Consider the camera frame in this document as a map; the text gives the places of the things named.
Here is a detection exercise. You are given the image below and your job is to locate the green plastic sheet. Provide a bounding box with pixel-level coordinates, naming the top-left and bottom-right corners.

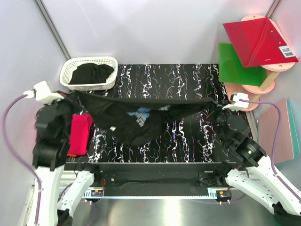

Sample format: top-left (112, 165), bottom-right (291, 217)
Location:
top-left (218, 43), bottom-right (267, 86)

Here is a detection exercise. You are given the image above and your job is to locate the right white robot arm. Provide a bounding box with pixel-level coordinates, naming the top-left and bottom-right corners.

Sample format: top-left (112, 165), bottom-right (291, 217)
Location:
top-left (208, 93), bottom-right (301, 226)

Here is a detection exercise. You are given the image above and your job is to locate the white plastic laundry basket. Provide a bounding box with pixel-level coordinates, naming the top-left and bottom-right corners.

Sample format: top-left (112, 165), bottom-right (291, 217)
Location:
top-left (59, 56), bottom-right (118, 91)

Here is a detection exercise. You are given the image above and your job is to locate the red plastic folder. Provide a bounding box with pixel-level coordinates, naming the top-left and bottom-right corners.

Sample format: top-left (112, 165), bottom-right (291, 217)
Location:
top-left (223, 15), bottom-right (298, 68)

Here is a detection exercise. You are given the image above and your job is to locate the black marble pattern mat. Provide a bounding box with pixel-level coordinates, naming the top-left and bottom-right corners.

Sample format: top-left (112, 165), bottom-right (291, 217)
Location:
top-left (67, 64), bottom-right (235, 163)

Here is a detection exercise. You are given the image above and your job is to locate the pink clipboard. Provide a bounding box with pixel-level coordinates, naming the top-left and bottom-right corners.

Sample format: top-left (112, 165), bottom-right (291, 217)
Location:
top-left (258, 98), bottom-right (293, 165)

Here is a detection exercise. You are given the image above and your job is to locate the folded pink t-shirt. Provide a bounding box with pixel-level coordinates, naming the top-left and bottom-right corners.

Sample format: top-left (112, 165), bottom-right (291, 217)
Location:
top-left (68, 113), bottom-right (94, 156)

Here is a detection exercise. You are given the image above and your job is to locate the teal board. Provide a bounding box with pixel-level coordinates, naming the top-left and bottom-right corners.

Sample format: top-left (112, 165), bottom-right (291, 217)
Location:
top-left (276, 98), bottom-right (300, 166)

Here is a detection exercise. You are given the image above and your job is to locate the black shirt in basket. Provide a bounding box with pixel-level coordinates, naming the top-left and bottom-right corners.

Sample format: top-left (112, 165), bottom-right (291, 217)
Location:
top-left (69, 63), bottom-right (114, 85)

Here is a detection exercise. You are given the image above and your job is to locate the black printed t-shirt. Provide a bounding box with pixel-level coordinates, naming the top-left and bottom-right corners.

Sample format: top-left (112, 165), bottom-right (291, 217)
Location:
top-left (66, 90), bottom-right (214, 146)

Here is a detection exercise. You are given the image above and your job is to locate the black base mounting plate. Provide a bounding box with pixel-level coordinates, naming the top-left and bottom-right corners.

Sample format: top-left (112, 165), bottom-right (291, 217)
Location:
top-left (70, 162), bottom-right (238, 197)

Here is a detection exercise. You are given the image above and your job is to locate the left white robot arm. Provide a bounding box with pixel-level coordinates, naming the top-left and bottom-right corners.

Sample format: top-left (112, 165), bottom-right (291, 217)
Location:
top-left (27, 81), bottom-right (101, 226)

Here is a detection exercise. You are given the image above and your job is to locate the aluminium rail frame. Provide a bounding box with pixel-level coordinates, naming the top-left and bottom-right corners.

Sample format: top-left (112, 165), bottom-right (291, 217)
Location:
top-left (27, 168), bottom-right (231, 226)

